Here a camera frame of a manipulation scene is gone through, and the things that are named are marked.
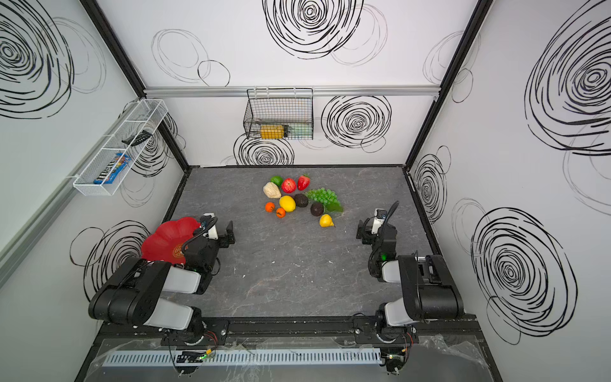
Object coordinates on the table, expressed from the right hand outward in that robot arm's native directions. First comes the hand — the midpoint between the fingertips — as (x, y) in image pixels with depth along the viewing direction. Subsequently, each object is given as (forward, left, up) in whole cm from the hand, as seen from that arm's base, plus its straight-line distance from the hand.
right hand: (373, 221), depth 92 cm
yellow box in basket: (+22, +39, +26) cm, 52 cm away
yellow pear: (+2, +19, -3) cm, 19 cm away
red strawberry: (+23, +28, -3) cm, 36 cm away
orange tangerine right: (+6, +37, -4) cm, 38 cm away
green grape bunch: (+14, +18, -3) cm, 23 cm away
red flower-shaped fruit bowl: (-8, +82, -5) cm, 82 cm away
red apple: (+19, +35, -1) cm, 39 cm away
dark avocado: (+12, +29, -2) cm, 31 cm away
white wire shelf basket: (+30, +89, +28) cm, 98 cm away
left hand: (-3, +59, +3) cm, 59 cm away
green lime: (+25, +41, -4) cm, 48 cm away
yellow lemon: (+11, +35, -3) cm, 36 cm away
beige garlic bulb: (+17, +42, -2) cm, 45 cm away
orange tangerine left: (+9, +43, -4) cm, 44 cm away
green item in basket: (+22, +28, +26) cm, 44 cm away
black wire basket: (+37, +33, +27) cm, 56 cm away
